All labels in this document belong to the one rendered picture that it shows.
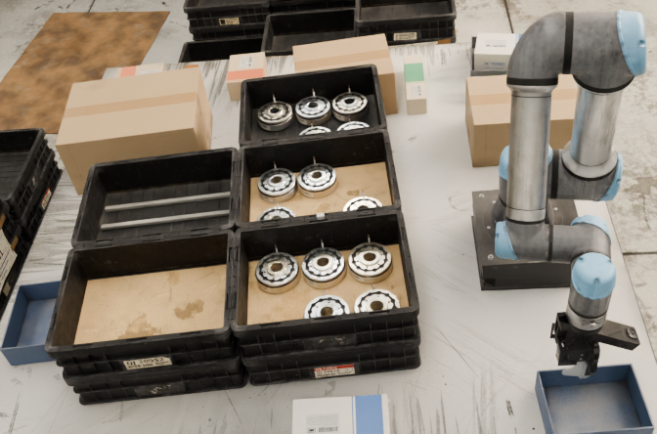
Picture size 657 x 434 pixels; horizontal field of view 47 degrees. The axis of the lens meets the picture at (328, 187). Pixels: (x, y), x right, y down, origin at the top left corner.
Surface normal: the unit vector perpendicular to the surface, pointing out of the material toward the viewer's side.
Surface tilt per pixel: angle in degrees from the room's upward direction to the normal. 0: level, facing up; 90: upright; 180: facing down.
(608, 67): 102
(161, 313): 0
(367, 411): 0
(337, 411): 0
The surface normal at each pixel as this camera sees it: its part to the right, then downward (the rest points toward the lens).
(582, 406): -0.11, -0.71
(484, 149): -0.03, 0.69
